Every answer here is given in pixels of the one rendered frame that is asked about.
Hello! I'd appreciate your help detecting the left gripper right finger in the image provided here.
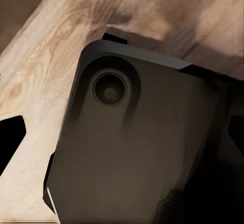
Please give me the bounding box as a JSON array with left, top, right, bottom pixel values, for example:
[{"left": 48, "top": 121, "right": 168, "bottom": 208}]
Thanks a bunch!
[{"left": 228, "top": 115, "right": 244, "bottom": 156}]

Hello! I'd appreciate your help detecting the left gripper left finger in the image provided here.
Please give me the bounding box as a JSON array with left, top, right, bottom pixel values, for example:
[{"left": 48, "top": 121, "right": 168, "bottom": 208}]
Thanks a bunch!
[{"left": 0, "top": 115, "right": 26, "bottom": 176}]

